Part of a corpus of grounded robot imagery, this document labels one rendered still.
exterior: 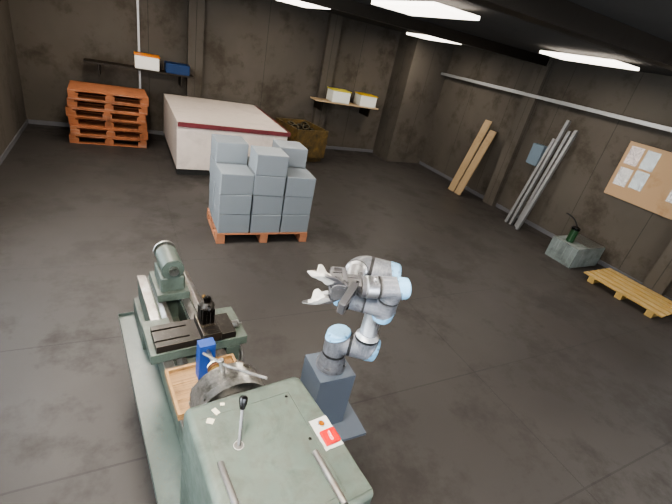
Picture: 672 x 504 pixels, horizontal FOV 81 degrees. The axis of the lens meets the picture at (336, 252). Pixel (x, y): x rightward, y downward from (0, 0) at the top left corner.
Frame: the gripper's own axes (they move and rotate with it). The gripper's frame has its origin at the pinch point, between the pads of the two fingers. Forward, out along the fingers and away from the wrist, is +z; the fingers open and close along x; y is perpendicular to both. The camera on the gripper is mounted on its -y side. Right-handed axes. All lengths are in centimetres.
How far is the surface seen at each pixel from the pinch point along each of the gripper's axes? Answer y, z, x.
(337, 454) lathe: -32, -17, -53
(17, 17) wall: 747, 459, -175
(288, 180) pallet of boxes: 346, -13, -194
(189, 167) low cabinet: 537, 149, -314
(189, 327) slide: 55, 52, -102
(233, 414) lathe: -16, 21, -55
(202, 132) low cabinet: 559, 127, -256
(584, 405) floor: 62, -295, -227
